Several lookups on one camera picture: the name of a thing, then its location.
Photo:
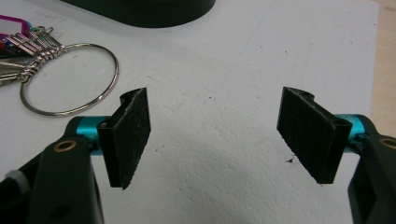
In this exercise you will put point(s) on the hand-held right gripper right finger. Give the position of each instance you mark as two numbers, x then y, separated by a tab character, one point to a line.
311	137

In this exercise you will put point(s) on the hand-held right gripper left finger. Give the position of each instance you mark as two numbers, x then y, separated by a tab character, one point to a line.
130	137

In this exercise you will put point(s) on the white foam board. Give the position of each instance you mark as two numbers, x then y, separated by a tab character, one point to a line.
218	77

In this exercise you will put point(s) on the black round base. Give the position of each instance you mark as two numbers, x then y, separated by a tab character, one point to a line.
140	11

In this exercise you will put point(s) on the bunch of small metal clips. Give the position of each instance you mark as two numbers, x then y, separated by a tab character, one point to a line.
37	49

